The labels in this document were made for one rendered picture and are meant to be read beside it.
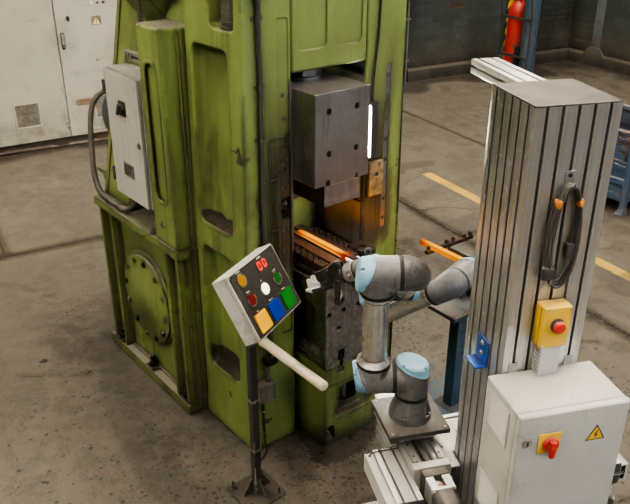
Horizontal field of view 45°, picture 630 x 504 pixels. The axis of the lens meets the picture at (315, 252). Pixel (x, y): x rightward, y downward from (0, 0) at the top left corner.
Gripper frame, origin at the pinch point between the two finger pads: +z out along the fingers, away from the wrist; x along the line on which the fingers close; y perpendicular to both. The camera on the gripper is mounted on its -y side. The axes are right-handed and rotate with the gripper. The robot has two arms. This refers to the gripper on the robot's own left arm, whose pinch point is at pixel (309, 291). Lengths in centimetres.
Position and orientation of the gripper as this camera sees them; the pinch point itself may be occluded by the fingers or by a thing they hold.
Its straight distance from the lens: 303.9
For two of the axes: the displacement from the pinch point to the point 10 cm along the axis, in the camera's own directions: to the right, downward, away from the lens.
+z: -7.8, 2.8, 5.7
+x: -4.4, 3.9, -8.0
